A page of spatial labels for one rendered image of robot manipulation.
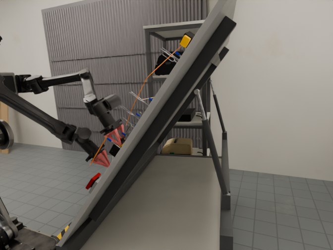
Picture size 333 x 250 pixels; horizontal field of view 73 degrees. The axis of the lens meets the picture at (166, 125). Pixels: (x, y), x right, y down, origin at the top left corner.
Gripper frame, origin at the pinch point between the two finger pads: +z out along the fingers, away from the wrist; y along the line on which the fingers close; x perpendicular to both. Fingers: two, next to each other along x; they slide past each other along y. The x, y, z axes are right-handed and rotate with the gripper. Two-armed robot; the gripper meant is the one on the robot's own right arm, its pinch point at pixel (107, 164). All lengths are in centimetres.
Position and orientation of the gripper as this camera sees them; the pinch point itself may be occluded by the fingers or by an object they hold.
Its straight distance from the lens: 115.2
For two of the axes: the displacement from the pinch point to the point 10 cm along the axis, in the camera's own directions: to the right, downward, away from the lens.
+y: 3.3, -3.6, 8.7
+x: -6.2, 6.1, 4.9
